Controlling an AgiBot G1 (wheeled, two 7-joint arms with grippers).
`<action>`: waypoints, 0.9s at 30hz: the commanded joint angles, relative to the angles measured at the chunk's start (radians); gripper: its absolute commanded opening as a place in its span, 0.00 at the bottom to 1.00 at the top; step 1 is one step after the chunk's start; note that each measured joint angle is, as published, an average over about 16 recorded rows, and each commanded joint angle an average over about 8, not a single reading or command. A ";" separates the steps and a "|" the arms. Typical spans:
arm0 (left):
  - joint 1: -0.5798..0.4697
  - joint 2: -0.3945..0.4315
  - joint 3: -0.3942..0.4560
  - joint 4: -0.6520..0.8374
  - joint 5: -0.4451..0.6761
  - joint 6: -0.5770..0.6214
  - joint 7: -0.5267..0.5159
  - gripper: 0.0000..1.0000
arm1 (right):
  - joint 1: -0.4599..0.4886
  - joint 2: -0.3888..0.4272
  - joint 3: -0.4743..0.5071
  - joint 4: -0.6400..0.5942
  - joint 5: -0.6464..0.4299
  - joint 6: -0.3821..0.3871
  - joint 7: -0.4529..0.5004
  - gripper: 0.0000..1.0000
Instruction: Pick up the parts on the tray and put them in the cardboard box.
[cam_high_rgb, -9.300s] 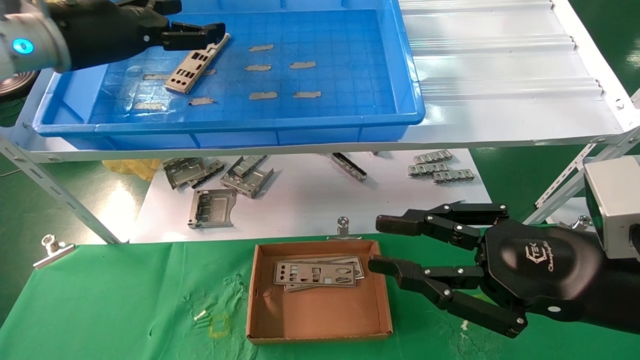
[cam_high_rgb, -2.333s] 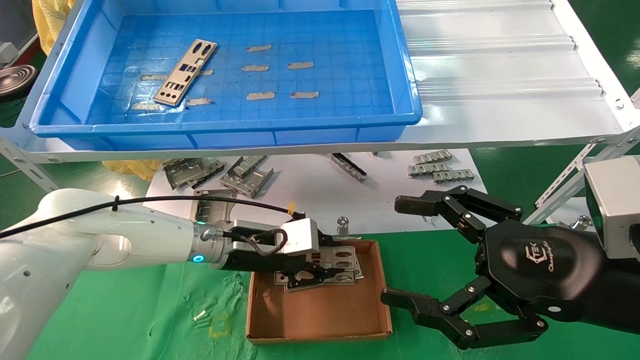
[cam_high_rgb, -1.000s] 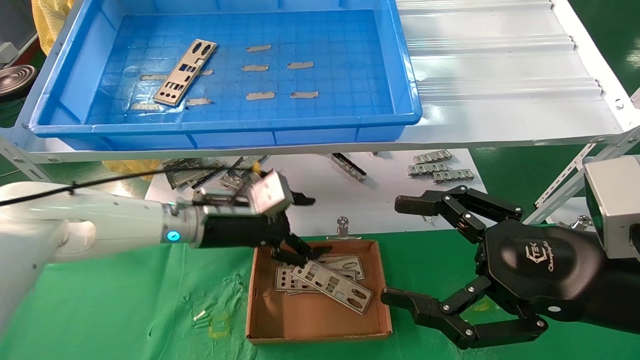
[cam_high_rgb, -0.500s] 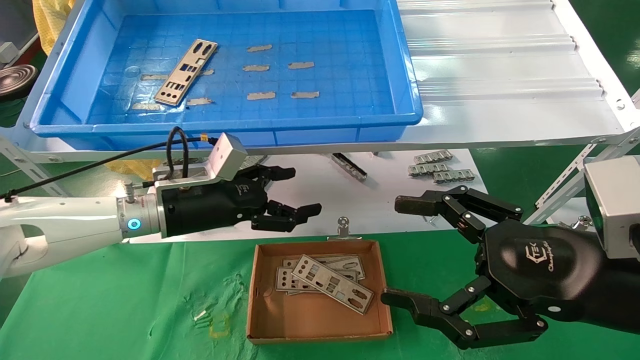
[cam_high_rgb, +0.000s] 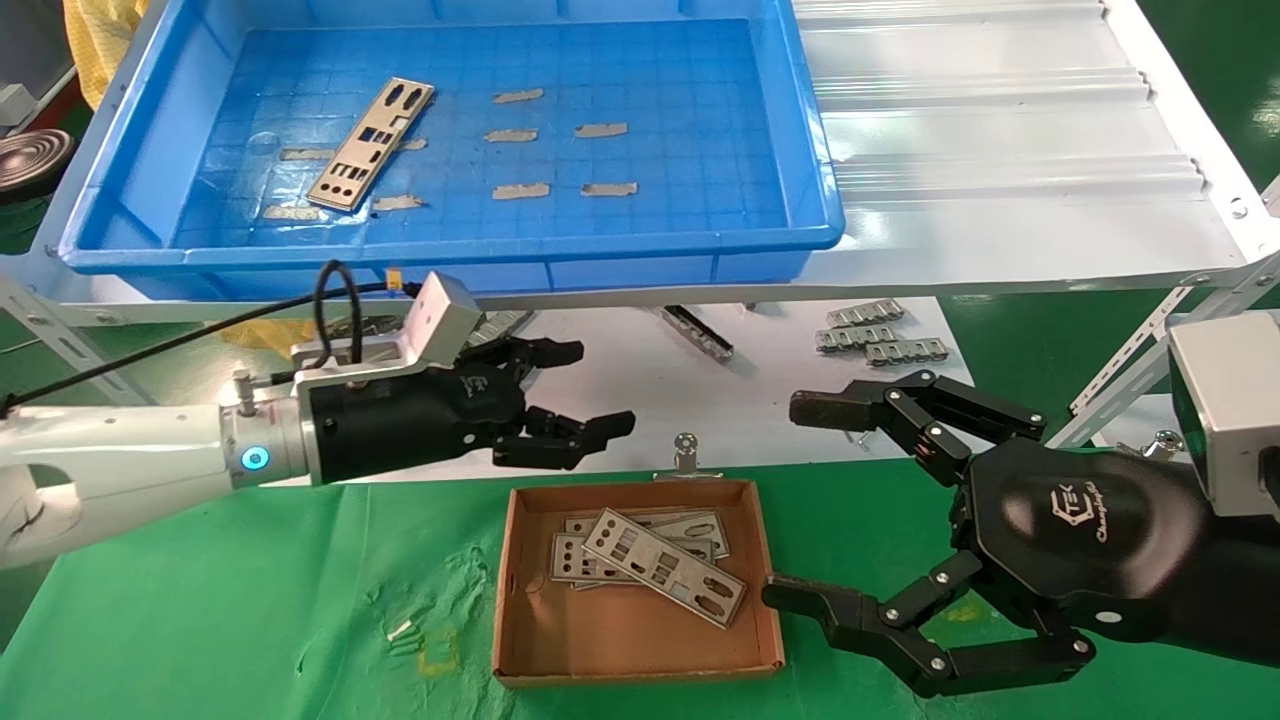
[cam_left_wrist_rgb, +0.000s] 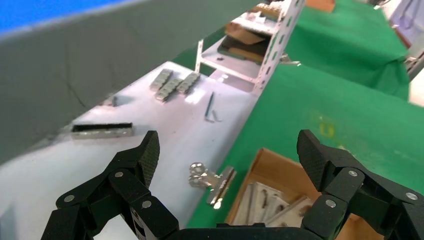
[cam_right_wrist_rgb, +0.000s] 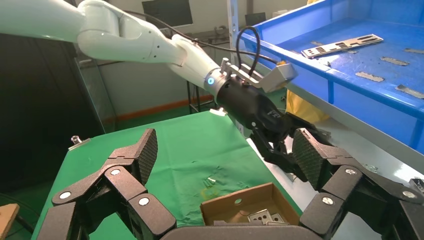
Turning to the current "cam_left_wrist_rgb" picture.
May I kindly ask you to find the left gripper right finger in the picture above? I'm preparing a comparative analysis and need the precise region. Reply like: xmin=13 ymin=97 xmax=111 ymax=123
xmin=296 ymin=129 xmax=424 ymax=240

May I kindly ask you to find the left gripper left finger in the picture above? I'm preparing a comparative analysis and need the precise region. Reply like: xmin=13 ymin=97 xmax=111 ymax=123
xmin=41 ymin=130 xmax=180 ymax=240

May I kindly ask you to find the silver IO shield plate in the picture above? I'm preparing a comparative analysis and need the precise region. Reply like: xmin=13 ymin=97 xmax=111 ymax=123
xmin=231 ymin=183 xmax=256 ymax=227
xmin=250 ymin=183 xmax=292 ymax=226
xmin=264 ymin=195 xmax=314 ymax=228

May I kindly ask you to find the shallow brown cardboard box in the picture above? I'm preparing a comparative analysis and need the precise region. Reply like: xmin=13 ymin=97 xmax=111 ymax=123
xmin=224 ymin=147 xmax=386 ymax=240

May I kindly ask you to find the background brown cardboard box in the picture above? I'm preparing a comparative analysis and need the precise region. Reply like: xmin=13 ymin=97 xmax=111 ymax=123
xmin=304 ymin=0 xmax=336 ymax=14

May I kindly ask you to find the brown cardboard piece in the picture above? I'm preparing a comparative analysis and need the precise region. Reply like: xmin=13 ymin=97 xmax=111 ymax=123
xmin=224 ymin=21 xmax=266 ymax=46

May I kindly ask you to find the blue plastic tray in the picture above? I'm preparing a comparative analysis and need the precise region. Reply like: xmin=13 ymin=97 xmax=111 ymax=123
xmin=0 ymin=0 xmax=133 ymax=35

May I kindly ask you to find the white flat shelf board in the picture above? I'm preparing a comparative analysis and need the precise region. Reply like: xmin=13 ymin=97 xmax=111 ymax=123
xmin=0 ymin=61 xmax=261 ymax=240

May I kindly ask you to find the long metal channel strip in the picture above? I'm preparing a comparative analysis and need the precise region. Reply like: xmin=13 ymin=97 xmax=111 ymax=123
xmin=70 ymin=122 xmax=135 ymax=140

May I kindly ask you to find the silver binder clip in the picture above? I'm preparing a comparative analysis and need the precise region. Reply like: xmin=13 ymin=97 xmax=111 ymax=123
xmin=188 ymin=161 xmax=238 ymax=211
xmin=279 ymin=54 xmax=303 ymax=67

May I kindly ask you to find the small toothed metal strip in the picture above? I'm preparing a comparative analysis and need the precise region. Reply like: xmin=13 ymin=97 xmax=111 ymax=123
xmin=149 ymin=68 xmax=174 ymax=92
xmin=154 ymin=77 xmax=184 ymax=102
xmin=175 ymin=71 xmax=202 ymax=95

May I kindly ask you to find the long dark hex key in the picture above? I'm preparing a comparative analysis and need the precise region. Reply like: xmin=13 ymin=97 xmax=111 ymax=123
xmin=203 ymin=91 xmax=216 ymax=123

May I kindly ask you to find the green cloth on background table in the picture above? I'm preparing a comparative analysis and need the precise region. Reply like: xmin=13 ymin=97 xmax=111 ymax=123
xmin=284 ymin=0 xmax=411 ymax=101

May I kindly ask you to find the white background rack shelf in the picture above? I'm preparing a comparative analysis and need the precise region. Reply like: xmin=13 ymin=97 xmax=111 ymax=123
xmin=195 ymin=39 xmax=266 ymax=86

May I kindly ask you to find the white perforated rack post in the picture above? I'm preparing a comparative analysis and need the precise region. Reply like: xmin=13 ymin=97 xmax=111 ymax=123
xmin=253 ymin=0 xmax=306 ymax=97

